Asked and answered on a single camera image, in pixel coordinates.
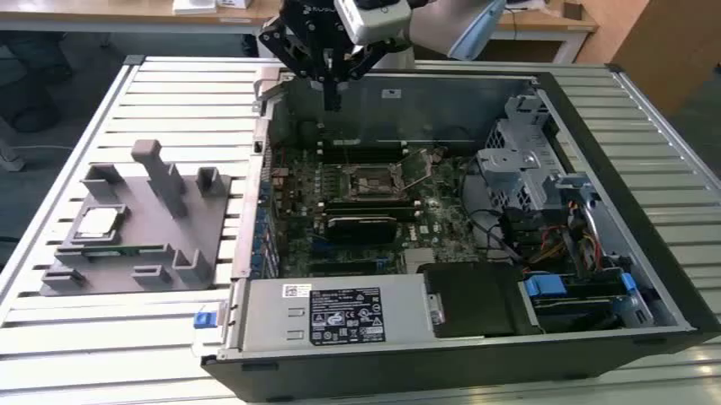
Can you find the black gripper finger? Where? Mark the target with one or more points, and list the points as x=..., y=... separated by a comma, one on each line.
x=328, y=97
x=359, y=67

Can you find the silver square CPU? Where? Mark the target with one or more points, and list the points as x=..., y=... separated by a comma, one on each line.
x=100, y=221

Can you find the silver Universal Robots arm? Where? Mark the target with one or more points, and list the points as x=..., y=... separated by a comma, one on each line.
x=434, y=25

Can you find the CPU socket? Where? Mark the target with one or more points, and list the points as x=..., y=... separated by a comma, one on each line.
x=371, y=190

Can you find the black RAM slot row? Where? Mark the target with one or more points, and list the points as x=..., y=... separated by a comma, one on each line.
x=361, y=152
x=371, y=209

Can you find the white cardboard box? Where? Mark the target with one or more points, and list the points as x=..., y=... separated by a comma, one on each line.
x=194, y=6
x=232, y=3

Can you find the black expansion card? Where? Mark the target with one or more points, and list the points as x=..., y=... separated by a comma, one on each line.
x=361, y=231

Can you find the silver metal drive cage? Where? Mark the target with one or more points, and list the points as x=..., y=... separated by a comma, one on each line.
x=506, y=169

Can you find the grey plastic parts rack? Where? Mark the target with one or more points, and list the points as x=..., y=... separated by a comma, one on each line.
x=206, y=232

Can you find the green motherboard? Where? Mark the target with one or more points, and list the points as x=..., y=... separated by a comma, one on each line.
x=445, y=240

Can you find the black expansion slot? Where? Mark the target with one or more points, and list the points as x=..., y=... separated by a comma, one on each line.
x=343, y=266

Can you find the small silver heatsink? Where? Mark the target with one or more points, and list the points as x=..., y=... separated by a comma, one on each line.
x=419, y=257

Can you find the black mesh wastebasket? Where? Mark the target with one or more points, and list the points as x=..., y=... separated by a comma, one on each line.
x=28, y=105
x=39, y=55

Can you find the green RAM stick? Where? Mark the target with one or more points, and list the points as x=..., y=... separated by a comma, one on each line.
x=132, y=250

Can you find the silver power supply with label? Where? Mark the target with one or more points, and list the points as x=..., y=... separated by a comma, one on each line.
x=264, y=316

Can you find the wooden cabinet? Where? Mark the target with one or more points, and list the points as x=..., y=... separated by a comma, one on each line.
x=665, y=42

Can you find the black plastic fan shroud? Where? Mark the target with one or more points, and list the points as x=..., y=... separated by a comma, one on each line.
x=478, y=299

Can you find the blue case latch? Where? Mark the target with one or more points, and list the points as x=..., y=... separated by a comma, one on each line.
x=203, y=320

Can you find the blue disk carrier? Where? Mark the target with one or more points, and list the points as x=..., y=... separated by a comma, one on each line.
x=545, y=289

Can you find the black open PC case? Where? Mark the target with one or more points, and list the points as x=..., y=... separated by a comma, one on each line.
x=394, y=375

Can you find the blue plastic bay clip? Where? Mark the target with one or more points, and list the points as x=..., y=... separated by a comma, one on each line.
x=628, y=284

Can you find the white wrist camera black face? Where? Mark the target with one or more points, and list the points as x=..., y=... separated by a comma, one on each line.
x=377, y=21

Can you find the wooden desk white frame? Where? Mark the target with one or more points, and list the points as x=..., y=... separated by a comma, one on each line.
x=158, y=17

